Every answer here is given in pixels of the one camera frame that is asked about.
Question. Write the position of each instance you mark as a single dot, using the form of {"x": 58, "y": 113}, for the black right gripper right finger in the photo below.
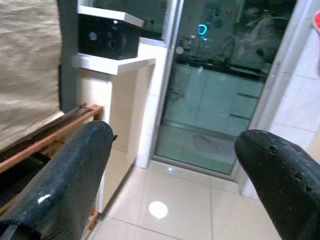
{"x": 287, "y": 190}

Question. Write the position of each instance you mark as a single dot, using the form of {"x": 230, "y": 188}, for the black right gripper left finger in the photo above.
{"x": 67, "y": 180}

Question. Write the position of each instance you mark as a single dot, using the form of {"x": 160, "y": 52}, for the brown wooden slatted rack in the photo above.
{"x": 96, "y": 111}

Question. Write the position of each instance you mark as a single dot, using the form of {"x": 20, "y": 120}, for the glass sliding door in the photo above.
{"x": 212, "y": 100}

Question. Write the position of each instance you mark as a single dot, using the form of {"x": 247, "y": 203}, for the large beige draped cloth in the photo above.
{"x": 27, "y": 62}

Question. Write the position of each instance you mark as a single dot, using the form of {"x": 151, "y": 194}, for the black electronics box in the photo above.
{"x": 105, "y": 37}

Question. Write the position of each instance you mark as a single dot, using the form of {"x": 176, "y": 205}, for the white flat board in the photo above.
{"x": 110, "y": 15}

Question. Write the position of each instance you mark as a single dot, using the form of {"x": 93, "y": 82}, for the red plastic item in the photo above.
{"x": 316, "y": 18}

